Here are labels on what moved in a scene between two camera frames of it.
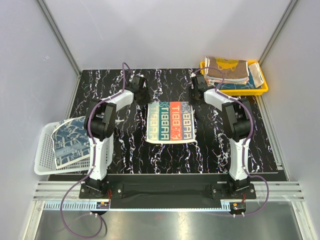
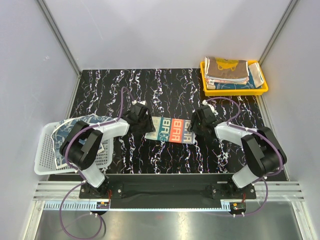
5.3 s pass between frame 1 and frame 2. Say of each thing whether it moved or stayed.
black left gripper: moved
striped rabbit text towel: moved
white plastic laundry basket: stayed
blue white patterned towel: stayed
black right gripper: moved
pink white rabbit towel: stayed
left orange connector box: stayed
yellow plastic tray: stayed
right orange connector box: stayed
